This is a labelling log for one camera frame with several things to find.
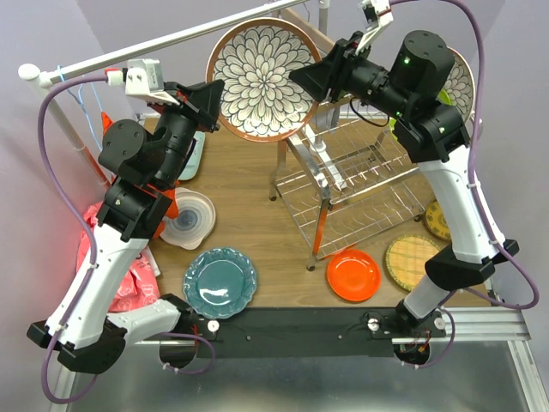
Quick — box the pink plastic bag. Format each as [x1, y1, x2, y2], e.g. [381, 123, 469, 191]
[76, 202, 160, 312]

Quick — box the large floral plate brown rim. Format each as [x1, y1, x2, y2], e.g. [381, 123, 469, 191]
[438, 48, 476, 123]

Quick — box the blue wire hanger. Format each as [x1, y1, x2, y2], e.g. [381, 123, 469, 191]
[67, 83, 103, 149]

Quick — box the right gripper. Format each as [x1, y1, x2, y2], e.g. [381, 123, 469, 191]
[286, 31, 413, 120]

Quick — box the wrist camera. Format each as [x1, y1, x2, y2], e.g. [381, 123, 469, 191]
[104, 58, 178, 106]
[356, 0, 394, 55]

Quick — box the orange plate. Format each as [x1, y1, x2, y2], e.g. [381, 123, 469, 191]
[326, 249, 381, 303]

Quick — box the white clothes rail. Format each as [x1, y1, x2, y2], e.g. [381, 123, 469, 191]
[17, 0, 331, 190]

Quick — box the light blue divided tray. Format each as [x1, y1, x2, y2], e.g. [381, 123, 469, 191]
[178, 131, 206, 181]

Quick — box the orange oven mitt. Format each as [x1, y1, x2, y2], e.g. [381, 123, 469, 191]
[97, 110, 196, 241]

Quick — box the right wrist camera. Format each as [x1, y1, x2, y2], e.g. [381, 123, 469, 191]
[356, 0, 394, 55]

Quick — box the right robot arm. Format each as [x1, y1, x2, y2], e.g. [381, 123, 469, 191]
[289, 30, 519, 336]

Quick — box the wooden clip hanger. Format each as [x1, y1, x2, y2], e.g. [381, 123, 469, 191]
[281, 8, 335, 53]

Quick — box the woven bamboo plate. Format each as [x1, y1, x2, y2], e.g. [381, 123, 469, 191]
[384, 235, 441, 292]

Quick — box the yellow patterned dark plate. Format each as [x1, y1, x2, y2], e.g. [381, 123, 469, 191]
[423, 199, 451, 242]

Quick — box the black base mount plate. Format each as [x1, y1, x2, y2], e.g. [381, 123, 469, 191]
[174, 306, 446, 359]

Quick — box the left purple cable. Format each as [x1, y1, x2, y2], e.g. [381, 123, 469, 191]
[36, 73, 218, 404]

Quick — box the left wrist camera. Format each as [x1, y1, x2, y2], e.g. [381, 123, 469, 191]
[104, 58, 178, 106]

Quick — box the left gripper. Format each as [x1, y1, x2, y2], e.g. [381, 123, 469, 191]
[148, 77, 225, 188]

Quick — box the teal scalloped plate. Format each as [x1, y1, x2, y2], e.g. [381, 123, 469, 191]
[183, 247, 257, 320]

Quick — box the metal dish rack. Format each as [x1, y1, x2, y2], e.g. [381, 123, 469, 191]
[269, 97, 434, 270]

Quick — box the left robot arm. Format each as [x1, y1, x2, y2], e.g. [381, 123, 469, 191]
[27, 80, 225, 375]

